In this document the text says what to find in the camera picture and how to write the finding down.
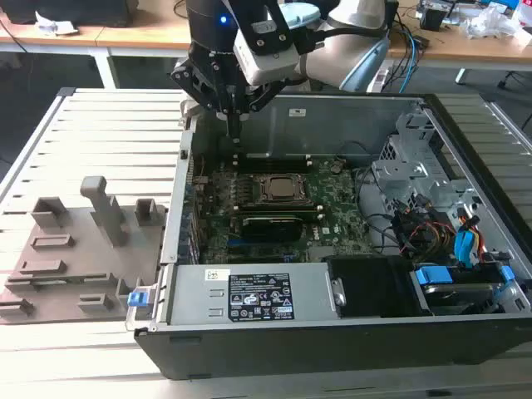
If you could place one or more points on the hard disk in blue carrier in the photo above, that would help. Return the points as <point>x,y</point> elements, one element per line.
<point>432,276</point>

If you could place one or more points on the white plastic bag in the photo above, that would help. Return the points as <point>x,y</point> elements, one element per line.
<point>490,21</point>

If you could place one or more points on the black graphics card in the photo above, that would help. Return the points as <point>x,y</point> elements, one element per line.
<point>270,228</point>

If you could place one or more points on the grey parts rack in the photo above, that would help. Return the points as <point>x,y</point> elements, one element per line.
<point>83,249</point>

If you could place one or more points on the green motherboard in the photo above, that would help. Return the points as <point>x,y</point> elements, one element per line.
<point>345,199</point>

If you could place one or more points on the white crumpled paper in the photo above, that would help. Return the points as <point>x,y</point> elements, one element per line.
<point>54,23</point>

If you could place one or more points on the CPU socket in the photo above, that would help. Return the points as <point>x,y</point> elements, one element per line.
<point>254,189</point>

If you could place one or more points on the silver CPU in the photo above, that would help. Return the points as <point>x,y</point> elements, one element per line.
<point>284,187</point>

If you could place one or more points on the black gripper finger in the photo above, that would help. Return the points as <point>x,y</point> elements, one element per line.
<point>259,97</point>
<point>199,81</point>

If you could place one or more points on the silver power supply box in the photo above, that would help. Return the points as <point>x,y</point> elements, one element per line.
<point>199,295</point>

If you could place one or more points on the silver metal drive cage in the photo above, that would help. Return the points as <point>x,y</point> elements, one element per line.
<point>399,170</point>

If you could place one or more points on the blue case latch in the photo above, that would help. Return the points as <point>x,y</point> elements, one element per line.
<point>137,299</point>

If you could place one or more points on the black equipment case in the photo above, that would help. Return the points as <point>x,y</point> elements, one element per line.
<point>62,12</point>

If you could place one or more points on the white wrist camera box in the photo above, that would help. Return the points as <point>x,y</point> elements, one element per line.
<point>266,66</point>

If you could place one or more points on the round coin cell battery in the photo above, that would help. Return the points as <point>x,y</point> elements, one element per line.
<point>336,167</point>

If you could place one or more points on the silver chipset heatsink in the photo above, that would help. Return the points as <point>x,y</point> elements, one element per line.
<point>321,253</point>

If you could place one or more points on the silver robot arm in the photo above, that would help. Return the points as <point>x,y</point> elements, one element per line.
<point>332,58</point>

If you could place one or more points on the wooden desk with white legs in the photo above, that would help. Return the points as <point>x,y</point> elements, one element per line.
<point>124,39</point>

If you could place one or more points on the black open PC case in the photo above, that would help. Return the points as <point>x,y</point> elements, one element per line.
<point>332,349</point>

